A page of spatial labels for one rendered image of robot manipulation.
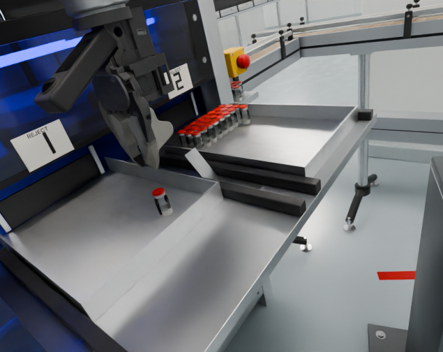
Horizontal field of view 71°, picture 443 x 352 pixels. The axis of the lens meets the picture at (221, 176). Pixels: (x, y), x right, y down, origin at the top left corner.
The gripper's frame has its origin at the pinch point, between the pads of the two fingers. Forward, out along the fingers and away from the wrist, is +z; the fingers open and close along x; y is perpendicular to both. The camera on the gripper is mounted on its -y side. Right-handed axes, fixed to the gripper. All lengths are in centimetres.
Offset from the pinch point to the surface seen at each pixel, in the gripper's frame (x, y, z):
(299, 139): -9.9, 31.0, 10.2
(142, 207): 6.1, 0.4, 10.4
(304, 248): 19, 80, 97
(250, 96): 19, 57, 11
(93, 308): -6.7, -17.2, 9.0
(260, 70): 30, 82, 9
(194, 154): 2.1, 12.2, 5.4
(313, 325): -1, 44, 98
